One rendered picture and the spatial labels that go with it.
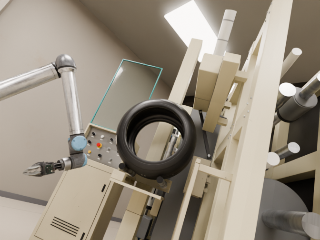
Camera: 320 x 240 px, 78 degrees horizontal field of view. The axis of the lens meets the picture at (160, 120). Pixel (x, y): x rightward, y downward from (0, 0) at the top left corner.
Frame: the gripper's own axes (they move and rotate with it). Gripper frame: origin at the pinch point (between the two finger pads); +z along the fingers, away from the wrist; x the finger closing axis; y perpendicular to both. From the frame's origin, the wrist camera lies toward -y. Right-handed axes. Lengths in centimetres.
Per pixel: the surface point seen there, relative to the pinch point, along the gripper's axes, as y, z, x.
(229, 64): 98, -84, -49
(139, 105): 33, -68, -35
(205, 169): 97, -40, 4
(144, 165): 43, -56, 7
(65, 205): -63, -46, 46
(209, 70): 83, -87, -50
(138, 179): 13, -76, 24
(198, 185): 55, -100, 32
